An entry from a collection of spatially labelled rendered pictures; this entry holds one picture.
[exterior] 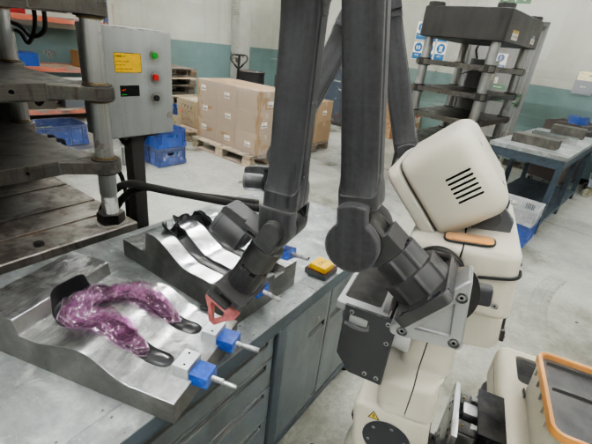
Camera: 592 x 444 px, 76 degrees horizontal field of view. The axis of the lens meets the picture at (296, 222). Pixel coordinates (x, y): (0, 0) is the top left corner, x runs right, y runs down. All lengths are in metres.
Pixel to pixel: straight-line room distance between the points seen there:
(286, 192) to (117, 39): 1.18
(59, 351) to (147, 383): 0.19
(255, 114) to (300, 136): 4.30
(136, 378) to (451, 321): 0.60
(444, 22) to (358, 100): 4.43
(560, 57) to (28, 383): 7.10
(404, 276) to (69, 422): 0.67
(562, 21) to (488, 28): 2.67
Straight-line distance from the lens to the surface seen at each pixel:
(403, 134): 0.94
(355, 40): 0.51
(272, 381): 1.37
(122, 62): 1.65
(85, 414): 0.91
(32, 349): 1.00
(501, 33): 4.69
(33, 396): 0.97
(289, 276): 1.16
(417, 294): 0.55
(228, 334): 0.92
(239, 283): 0.68
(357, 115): 0.51
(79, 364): 0.92
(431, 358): 0.85
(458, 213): 0.65
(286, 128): 0.55
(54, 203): 1.86
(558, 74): 7.22
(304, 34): 0.53
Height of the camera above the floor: 1.48
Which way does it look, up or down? 25 degrees down
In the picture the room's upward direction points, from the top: 7 degrees clockwise
